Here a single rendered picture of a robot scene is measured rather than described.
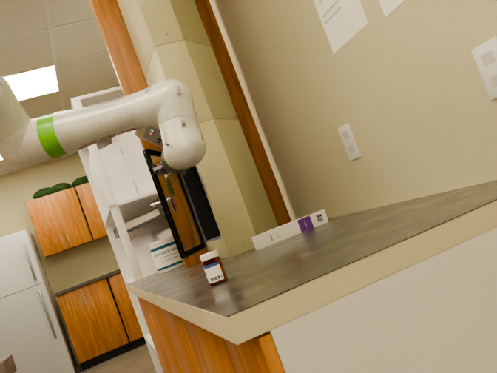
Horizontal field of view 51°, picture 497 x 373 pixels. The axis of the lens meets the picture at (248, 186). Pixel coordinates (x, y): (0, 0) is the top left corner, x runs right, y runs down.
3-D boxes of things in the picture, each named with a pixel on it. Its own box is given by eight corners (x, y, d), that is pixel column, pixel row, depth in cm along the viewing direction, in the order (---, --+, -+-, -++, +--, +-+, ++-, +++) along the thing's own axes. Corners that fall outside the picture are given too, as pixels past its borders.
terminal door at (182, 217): (205, 248, 205) (171, 153, 207) (183, 259, 175) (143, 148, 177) (203, 249, 205) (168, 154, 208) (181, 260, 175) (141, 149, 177)
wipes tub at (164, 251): (182, 264, 252) (171, 234, 253) (187, 263, 240) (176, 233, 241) (157, 274, 248) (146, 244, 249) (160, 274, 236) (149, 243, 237)
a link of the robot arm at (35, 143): (-19, 146, 133) (-7, 120, 143) (9, 182, 142) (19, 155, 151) (46, 126, 132) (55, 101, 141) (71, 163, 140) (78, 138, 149)
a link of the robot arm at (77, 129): (78, 156, 146) (59, 151, 135) (68, 117, 147) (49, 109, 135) (201, 119, 142) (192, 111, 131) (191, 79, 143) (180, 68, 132)
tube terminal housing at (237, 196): (266, 237, 215) (202, 64, 219) (295, 232, 184) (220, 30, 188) (210, 260, 207) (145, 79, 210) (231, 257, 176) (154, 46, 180)
